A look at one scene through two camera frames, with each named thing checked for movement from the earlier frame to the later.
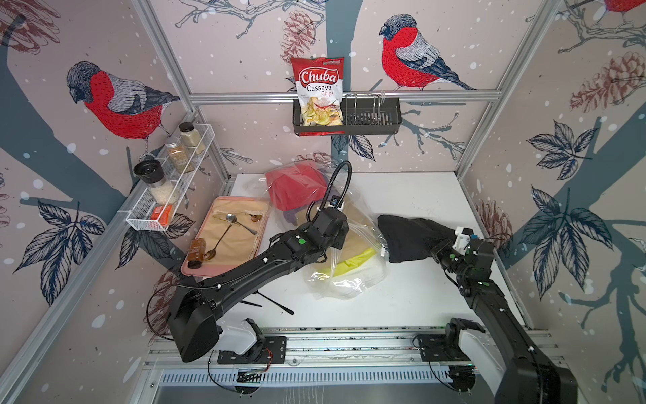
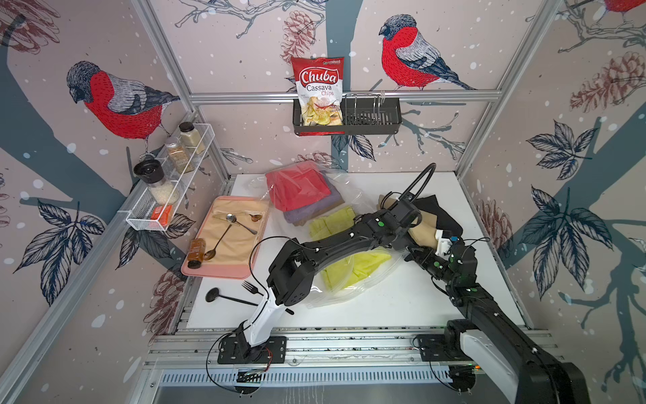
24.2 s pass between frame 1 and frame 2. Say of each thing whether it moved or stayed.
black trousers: moved
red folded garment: stayed
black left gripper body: moved
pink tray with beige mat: stayed
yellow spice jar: stayed
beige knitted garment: moved
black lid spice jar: stayed
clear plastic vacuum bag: moved
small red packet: stayed
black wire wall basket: stayed
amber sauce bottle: stayed
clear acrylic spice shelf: stayed
